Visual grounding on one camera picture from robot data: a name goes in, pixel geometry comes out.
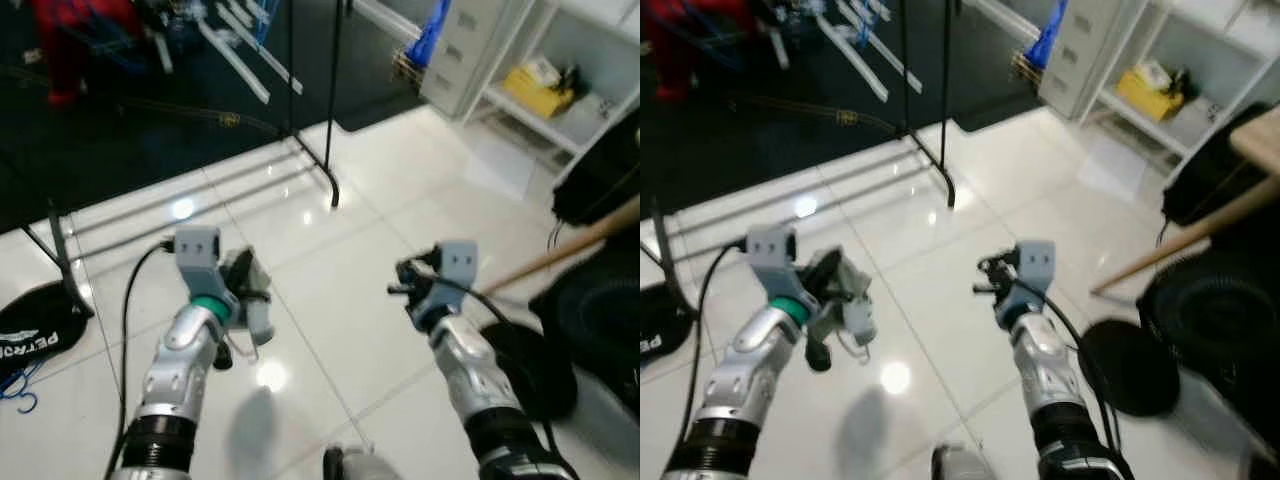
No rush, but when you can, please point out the light grey drawer cabinet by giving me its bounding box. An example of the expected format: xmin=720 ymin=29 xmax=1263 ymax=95
xmin=1038 ymin=0 xmax=1146 ymax=123
xmin=418 ymin=0 xmax=536 ymax=121

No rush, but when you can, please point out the black garment white Petronas print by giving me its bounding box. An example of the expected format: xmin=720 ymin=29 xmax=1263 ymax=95
xmin=0 ymin=283 xmax=91 ymax=386
xmin=640 ymin=283 xmax=698 ymax=366

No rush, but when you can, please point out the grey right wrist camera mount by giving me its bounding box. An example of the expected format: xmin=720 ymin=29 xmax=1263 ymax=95
xmin=432 ymin=240 xmax=479 ymax=301
xmin=1012 ymin=240 xmax=1057 ymax=299

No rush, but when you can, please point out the black round object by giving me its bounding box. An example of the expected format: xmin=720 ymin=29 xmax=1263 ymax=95
xmin=1078 ymin=318 xmax=1183 ymax=419

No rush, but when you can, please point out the red garment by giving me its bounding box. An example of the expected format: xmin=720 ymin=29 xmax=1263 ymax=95
xmin=28 ymin=0 xmax=136 ymax=106
xmin=645 ymin=0 xmax=746 ymax=101

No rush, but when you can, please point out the black metal clothes rack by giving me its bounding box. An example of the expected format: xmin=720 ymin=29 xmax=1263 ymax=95
xmin=0 ymin=0 xmax=343 ymax=321
xmin=640 ymin=0 xmax=958 ymax=316

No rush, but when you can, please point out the black soft bag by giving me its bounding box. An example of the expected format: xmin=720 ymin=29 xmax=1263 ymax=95
xmin=1162 ymin=100 xmax=1280 ymax=229
xmin=552 ymin=108 xmax=640 ymax=229

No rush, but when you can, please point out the blue plastic hanger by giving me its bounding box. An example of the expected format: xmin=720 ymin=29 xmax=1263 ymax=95
xmin=0 ymin=360 xmax=46 ymax=416

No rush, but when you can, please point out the blue plastic bag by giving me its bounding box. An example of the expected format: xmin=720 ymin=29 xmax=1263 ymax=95
xmin=1028 ymin=0 xmax=1069 ymax=69
xmin=405 ymin=0 xmax=453 ymax=69

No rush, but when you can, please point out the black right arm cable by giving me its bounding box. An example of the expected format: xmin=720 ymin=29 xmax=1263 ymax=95
xmin=440 ymin=280 xmax=561 ymax=451
xmin=1020 ymin=280 xmax=1126 ymax=451

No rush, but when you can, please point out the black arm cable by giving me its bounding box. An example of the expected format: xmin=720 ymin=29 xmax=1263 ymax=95
xmin=440 ymin=280 xmax=561 ymax=451
xmin=1020 ymin=280 xmax=1126 ymax=451
xmin=685 ymin=238 xmax=753 ymax=441
xmin=105 ymin=240 xmax=179 ymax=471

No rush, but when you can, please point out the white open shelf unit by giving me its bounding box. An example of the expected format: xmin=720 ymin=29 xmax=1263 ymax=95
xmin=1080 ymin=0 xmax=1280 ymax=179
xmin=465 ymin=0 xmax=640 ymax=176

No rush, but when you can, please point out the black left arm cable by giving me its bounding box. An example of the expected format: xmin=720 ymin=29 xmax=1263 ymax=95
xmin=105 ymin=240 xmax=179 ymax=471
xmin=685 ymin=238 xmax=753 ymax=441

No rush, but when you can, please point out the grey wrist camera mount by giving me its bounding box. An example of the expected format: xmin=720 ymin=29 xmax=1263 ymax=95
xmin=172 ymin=226 xmax=241 ymax=326
xmin=745 ymin=225 xmax=816 ymax=326
xmin=432 ymin=240 xmax=479 ymax=301
xmin=1012 ymin=240 xmax=1057 ymax=299

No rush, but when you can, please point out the yellow box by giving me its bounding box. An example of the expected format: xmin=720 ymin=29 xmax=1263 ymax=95
xmin=502 ymin=62 xmax=576 ymax=119
xmin=1115 ymin=62 xmax=1186 ymax=123

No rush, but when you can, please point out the white tape strip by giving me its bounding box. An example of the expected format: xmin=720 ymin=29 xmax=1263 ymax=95
xmin=215 ymin=0 xmax=303 ymax=96
xmin=815 ymin=15 xmax=889 ymax=104
xmin=195 ymin=15 xmax=271 ymax=104
xmin=835 ymin=0 xmax=923 ymax=96

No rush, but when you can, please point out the grey green lettered garment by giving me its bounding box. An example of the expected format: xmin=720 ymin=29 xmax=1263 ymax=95
xmin=808 ymin=250 xmax=879 ymax=349
xmin=232 ymin=250 xmax=276 ymax=349

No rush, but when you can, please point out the black mesh round fan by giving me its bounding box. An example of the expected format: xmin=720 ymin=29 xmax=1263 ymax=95
xmin=528 ymin=245 xmax=640 ymax=386
xmin=1138 ymin=245 xmax=1280 ymax=386

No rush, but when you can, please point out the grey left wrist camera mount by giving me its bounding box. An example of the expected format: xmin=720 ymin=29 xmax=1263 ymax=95
xmin=745 ymin=225 xmax=816 ymax=326
xmin=172 ymin=226 xmax=241 ymax=326

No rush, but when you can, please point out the light wooden stick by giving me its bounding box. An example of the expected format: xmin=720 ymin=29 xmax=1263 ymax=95
xmin=1090 ymin=178 xmax=1280 ymax=296
xmin=483 ymin=198 xmax=640 ymax=298

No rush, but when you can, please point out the thin yellow cord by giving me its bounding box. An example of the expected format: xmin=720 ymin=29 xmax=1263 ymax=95
xmin=120 ymin=95 xmax=291 ymax=136
xmin=740 ymin=95 xmax=901 ymax=136

